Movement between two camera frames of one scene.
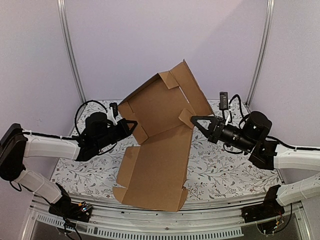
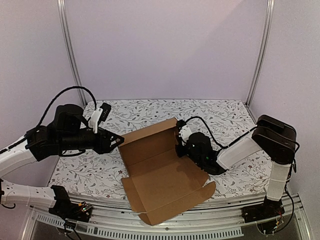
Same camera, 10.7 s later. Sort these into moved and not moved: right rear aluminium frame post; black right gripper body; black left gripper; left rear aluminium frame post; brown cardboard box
Moved: black left gripper; brown cardboard box; black right gripper body
Not moved: right rear aluminium frame post; left rear aluminium frame post
